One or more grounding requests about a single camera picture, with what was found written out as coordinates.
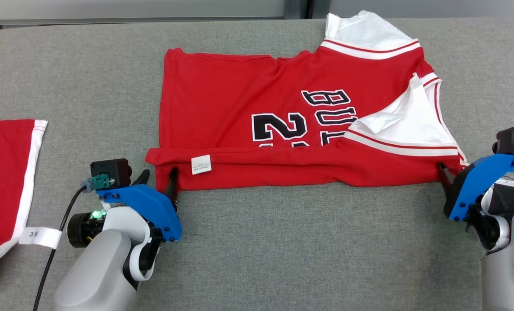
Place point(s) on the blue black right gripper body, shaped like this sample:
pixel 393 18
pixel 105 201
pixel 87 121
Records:
pixel 477 177

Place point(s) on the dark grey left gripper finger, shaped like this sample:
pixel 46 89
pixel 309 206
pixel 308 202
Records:
pixel 141 178
pixel 173 185

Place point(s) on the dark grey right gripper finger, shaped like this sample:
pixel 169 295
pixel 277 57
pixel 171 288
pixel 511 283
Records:
pixel 446 177

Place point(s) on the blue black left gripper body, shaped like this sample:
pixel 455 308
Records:
pixel 153 207

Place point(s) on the red basketball jersey white trim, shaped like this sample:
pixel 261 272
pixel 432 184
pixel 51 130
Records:
pixel 239 95

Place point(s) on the red shorts white band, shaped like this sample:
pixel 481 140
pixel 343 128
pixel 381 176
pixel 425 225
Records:
pixel 1 172

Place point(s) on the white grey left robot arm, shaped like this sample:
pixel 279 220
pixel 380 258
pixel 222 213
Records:
pixel 97 276

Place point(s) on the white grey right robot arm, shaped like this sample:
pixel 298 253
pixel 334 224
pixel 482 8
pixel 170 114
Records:
pixel 507 276

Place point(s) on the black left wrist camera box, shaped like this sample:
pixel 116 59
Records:
pixel 110 170

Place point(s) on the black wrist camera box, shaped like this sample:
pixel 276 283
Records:
pixel 509 140
pixel 110 170

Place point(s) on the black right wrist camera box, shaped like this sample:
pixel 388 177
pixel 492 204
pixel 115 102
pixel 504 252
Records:
pixel 509 140

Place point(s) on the grey partition post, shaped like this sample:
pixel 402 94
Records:
pixel 295 8

